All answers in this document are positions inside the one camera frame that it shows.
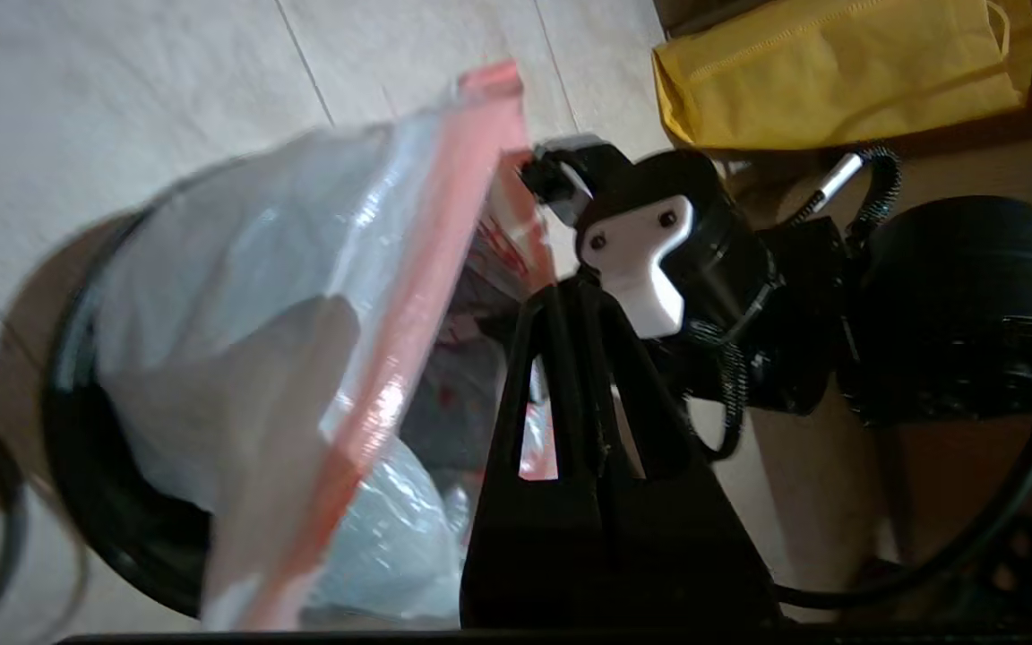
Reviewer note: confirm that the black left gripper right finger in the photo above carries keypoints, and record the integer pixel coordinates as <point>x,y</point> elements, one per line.
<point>677,555</point>

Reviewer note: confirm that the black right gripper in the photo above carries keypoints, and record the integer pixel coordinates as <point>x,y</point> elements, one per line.
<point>740,358</point>

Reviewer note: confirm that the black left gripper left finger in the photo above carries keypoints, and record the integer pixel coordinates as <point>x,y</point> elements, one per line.
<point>525,537</point>

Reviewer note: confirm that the clear pink-edged new trash bag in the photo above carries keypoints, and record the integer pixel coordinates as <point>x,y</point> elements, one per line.
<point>301,358</point>

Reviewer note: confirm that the black trash bin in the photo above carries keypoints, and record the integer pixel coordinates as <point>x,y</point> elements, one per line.
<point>113,520</point>

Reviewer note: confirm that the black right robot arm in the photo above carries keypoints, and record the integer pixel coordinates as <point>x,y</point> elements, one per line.
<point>955,305</point>

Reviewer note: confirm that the yellow fabric tote bag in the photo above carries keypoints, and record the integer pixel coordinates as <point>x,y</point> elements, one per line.
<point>838,72</point>

